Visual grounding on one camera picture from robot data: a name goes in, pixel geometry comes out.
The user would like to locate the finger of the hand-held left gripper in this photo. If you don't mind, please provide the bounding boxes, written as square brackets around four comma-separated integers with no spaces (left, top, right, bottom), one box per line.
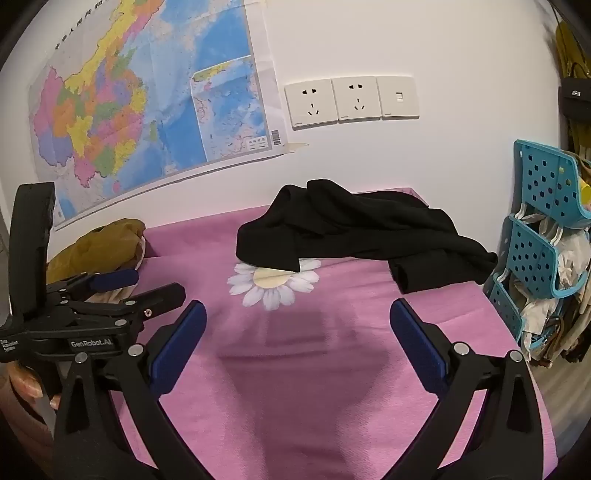
[46,269,140,301]
[69,282,186,325]

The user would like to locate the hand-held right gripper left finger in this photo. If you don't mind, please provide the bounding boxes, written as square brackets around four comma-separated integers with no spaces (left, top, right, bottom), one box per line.
[53,300,208,480]

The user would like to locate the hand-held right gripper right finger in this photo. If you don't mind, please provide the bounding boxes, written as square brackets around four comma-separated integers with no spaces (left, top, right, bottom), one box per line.
[389,298,543,480]

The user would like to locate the black garment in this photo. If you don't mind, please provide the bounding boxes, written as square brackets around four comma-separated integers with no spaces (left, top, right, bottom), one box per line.
[236,179,498,294]

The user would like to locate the person's left hand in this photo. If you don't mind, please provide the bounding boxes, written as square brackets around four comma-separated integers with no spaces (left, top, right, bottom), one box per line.
[7,360,63,416]

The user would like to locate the mustard yellow garment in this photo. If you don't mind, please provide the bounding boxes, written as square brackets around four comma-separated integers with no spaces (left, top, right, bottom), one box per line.
[46,218,147,284]

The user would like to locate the pink daisy print blanket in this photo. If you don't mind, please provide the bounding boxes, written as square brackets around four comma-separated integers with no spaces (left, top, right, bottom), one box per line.
[108,187,555,480]

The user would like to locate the blue plastic storage rack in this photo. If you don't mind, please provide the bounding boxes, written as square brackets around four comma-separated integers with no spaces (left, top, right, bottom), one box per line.
[484,138,591,344]

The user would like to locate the white plastic bags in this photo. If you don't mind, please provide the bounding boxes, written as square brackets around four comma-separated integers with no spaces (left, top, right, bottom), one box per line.
[517,208,591,365]

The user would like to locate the black hanging bag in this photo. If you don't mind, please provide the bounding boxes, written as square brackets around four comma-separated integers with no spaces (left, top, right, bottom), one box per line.
[558,78,591,121]

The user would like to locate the olive hanging bag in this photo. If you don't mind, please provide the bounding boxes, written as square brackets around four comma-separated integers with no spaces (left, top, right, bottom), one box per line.
[554,21,591,153]

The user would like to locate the colourful wall map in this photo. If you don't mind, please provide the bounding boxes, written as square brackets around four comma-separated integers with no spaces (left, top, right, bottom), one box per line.
[28,0,289,230]

